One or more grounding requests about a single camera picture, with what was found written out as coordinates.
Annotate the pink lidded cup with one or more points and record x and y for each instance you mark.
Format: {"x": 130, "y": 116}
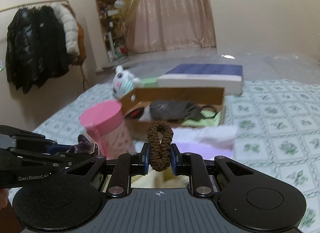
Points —
{"x": 105, "y": 124}

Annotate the purple tissue pack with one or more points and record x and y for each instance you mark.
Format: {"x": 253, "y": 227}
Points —
{"x": 208, "y": 142}

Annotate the brown cardboard box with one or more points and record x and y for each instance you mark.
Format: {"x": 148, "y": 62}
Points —
{"x": 142, "y": 106}

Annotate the orange brown jacket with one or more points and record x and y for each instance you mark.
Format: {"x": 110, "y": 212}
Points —
{"x": 79, "y": 60}

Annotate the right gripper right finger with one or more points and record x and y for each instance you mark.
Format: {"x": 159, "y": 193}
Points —
{"x": 175, "y": 158}

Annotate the white bunny plush toy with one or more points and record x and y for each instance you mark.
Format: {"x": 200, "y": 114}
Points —
{"x": 124, "y": 82}

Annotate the black face mask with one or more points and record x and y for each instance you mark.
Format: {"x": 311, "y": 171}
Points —
{"x": 163, "y": 110}

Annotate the blue and white flat box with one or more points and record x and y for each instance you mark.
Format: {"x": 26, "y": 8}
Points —
{"x": 228, "y": 77}

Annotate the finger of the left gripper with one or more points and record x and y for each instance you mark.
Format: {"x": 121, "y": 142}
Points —
{"x": 80, "y": 158}

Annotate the wooden bookshelf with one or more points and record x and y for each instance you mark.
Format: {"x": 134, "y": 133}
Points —
{"x": 109, "y": 12}

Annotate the floral green white tablecloth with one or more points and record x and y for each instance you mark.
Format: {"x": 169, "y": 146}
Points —
{"x": 278, "y": 134}

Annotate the white puffer jacket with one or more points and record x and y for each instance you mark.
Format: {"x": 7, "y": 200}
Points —
{"x": 65, "y": 17}

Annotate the left hand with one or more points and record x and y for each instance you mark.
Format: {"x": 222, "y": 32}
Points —
{"x": 4, "y": 193}

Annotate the black jacket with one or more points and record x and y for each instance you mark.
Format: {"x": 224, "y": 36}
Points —
{"x": 36, "y": 48}

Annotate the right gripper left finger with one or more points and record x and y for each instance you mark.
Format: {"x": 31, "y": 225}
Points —
{"x": 145, "y": 152}

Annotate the yellow standing fan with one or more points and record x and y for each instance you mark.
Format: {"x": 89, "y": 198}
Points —
{"x": 127, "y": 14}

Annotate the yellow towel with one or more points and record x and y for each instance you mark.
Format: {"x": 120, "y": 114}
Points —
{"x": 159, "y": 180}

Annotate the brown hair scrunchie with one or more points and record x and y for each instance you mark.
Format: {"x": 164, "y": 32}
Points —
{"x": 160, "y": 137}

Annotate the green flat box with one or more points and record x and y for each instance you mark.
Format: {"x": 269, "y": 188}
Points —
{"x": 151, "y": 82}

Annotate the pink curtain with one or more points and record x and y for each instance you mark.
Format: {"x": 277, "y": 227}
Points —
{"x": 161, "y": 25}

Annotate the clothes rack rail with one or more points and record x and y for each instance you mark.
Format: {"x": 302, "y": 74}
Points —
{"x": 46, "y": 2}

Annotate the dark purple scrunchie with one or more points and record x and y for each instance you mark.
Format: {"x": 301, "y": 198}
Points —
{"x": 85, "y": 145}

